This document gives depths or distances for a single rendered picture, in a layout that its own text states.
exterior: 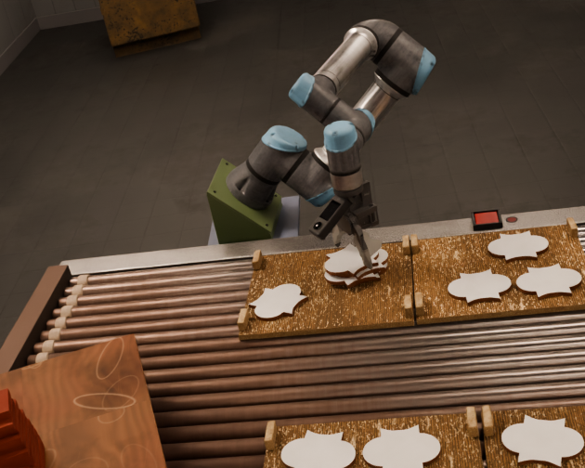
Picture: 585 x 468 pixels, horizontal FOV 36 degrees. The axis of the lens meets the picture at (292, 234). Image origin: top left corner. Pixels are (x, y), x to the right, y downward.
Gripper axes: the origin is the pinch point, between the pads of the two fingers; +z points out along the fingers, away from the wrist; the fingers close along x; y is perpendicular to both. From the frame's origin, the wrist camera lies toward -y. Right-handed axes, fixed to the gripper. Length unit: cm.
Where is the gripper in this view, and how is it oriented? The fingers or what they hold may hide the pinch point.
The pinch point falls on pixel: (351, 259)
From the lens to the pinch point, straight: 223.1
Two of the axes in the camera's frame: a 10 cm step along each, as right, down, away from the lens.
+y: 8.5, -3.8, 3.7
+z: 1.7, 8.6, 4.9
